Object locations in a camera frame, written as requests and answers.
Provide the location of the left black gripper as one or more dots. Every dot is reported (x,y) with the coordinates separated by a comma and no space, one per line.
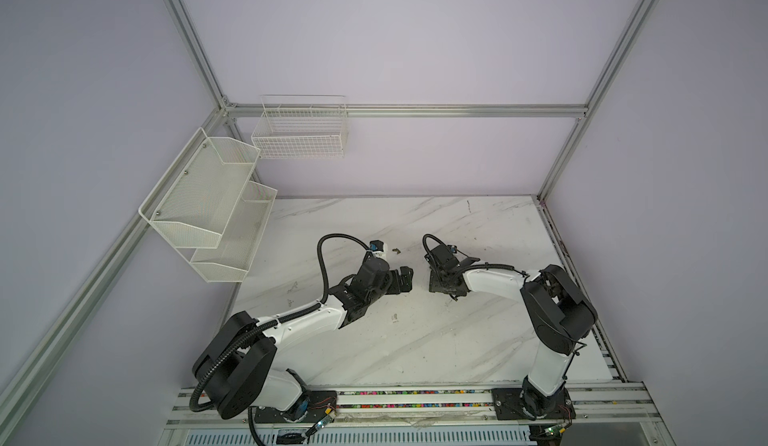
(396,287)

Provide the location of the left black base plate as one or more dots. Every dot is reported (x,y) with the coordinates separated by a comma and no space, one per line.
(310,408)

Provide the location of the aluminium frame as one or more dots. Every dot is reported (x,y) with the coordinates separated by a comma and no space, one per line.
(35,374)

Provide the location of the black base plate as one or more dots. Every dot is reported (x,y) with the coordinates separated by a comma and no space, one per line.
(529,404)
(310,408)

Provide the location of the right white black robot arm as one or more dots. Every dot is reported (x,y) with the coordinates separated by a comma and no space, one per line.
(560,314)

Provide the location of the white wire basket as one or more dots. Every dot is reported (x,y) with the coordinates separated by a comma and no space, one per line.
(301,127)

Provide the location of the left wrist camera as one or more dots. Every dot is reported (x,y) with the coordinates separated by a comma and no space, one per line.
(377,247)

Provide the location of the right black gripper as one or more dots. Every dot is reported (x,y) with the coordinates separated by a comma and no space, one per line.
(433,285)

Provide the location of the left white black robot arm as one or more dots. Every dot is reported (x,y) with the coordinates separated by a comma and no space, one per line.
(237,370)

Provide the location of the upper white mesh shelf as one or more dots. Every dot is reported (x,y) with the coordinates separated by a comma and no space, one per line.
(193,204)

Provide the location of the white mesh shelf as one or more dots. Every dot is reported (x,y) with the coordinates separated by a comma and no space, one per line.
(193,204)
(232,260)

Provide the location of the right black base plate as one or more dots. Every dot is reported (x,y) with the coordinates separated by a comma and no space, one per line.
(529,404)

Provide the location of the aluminium mounting rail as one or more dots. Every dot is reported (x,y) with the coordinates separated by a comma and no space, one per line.
(471,405)

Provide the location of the lower white mesh shelf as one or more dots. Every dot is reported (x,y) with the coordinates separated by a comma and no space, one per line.
(232,260)

